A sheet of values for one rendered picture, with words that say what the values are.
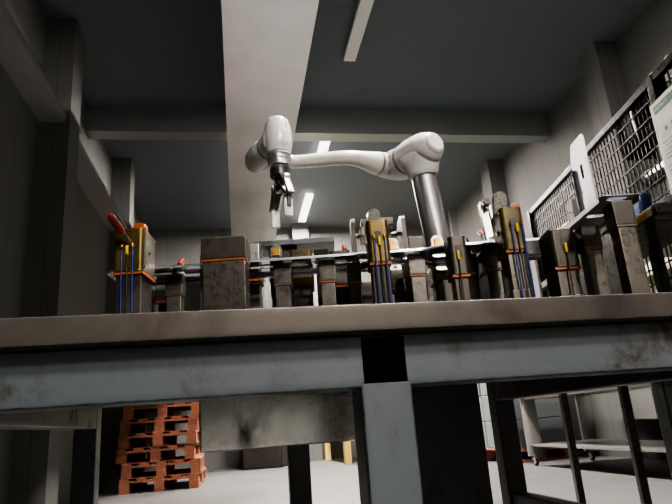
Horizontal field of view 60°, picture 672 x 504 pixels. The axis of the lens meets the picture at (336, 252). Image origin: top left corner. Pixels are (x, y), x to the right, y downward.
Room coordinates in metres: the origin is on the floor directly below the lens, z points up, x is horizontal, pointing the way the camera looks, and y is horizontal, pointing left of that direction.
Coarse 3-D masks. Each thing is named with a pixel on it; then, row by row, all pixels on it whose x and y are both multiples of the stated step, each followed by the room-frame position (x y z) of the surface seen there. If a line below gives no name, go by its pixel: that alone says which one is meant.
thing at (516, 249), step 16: (512, 208) 1.45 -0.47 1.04; (496, 224) 1.49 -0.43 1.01; (512, 224) 1.44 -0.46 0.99; (496, 240) 1.51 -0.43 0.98; (512, 240) 1.45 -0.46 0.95; (512, 256) 1.45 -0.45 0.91; (512, 272) 1.45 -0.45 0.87; (528, 272) 1.46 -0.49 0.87; (512, 288) 1.46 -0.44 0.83; (528, 288) 1.46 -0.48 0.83
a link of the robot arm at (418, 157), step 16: (400, 144) 2.19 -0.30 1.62; (416, 144) 2.10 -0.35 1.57; (432, 144) 2.08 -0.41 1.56; (400, 160) 2.19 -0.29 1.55; (416, 160) 2.12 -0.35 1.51; (432, 160) 2.13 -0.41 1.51; (416, 176) 2.16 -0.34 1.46; (432, 176) 2.15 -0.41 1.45; (416, 192) 2.18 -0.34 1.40; (432, 192) 2.15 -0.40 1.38; (432, 208) 2.16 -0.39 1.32; (432, 224) 2.17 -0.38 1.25
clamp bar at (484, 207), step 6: (486, 198) 1.82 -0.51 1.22; (480, 204) 1.85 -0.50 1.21; (486, 204) 1.82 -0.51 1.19; (480, 210) 1.85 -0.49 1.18; (486, 210) 1.85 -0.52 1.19; (480, 216) 1.86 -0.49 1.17; (486, 216) 1.85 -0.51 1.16; (492, 216) 1.84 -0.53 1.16; (486, 222) 1.85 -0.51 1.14; (486, 228) 1.83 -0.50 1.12; (492, 228) 1.84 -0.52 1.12; (486, 234) 1.83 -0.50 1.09; (492, 234) 1.84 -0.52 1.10
